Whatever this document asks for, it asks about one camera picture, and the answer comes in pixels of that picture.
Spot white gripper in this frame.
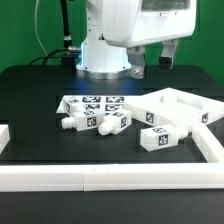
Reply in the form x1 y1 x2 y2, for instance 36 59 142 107
102 0 197 79

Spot white square tabletop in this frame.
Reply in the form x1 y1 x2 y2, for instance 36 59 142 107
123 88 224 131

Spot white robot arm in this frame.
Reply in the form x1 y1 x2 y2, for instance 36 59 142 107
77 0 197 79

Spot white obstacle fence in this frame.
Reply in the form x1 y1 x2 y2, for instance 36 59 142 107
0 124 224 192

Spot black cable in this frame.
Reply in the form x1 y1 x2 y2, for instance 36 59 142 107
28 46 82 66

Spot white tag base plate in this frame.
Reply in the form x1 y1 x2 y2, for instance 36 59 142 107
57 95 146 113

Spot white thin cable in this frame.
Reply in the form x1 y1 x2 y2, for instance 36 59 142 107
34 0 51 58

